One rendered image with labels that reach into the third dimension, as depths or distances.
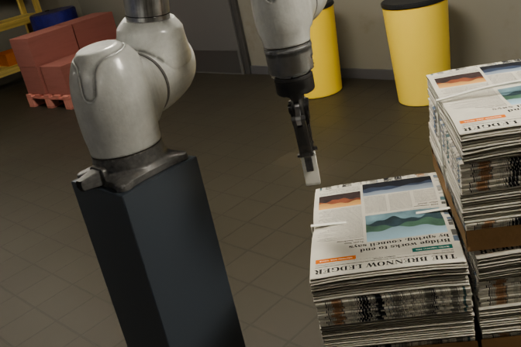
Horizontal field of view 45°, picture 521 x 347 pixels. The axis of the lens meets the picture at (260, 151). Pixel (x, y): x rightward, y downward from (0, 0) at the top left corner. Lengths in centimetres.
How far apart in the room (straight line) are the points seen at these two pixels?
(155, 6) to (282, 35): 38
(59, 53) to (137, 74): 555
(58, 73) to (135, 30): 503
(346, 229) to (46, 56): 567
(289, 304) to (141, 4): 150
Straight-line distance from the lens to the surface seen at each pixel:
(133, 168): 131
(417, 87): 436
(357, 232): 129
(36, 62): 670
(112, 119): 128
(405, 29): 425
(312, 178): 128
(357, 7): 511
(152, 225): 132
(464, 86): 132
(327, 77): 490
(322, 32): 480
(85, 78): 129
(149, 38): 141
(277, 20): 114
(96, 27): 711
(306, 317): 248
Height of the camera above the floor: 147
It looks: 21 degrees down
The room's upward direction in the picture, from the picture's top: 12 degrees counter-clockwise
